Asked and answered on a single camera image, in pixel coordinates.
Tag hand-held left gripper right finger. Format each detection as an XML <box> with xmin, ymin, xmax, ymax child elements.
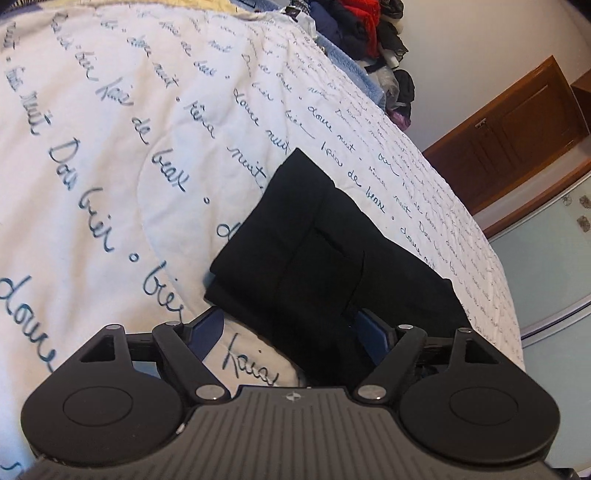
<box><xmin>353</xmin><ymin>308</ymin><xmax>513</xmax><ymax>407</ymax></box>

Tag blue blanket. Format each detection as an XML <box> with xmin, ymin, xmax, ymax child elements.
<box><xmin>314</xmin><ymin>34</ymin><xmax>387</xmax><ymax>110</ymax></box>

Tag white script-printed blanket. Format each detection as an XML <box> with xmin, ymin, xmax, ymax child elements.
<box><xmin>0</xmin><ymin>0</ymin><xmax>527</xmax><ymax>480</ymax></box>

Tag pale floral sheet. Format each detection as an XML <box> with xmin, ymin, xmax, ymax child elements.
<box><xmin>152</xmin><ymin>0</ymin><xmax>237</xmax><ymax>14</ymax></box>

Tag wooden door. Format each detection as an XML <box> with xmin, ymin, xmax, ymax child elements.
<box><xmin>422</xmin><ymin>55</ymin><xmax>585</xmax><ymax>217</ymax></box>

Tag pale wardrobe panel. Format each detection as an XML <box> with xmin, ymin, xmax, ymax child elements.
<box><xmin>488</xmin><ymin>171</ymin><xmax>591</xmax><ymax>343</ymax></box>

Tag black pants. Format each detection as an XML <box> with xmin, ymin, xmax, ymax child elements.
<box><xmin>203</xmin><ymin>148</ymin><xmax>474</xmax><ymax>388</ymax></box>

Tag pile of clothes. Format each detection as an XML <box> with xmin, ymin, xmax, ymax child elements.
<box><xmin>286</xmin><ymin>0</ymin><xmax>416</xmax><ymax>131</ymax></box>

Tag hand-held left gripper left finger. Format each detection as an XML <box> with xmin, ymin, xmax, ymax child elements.
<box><xmin>69</xmin><ymin>307</ymin><xmax>229</xmax><ymax>406</ymax></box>

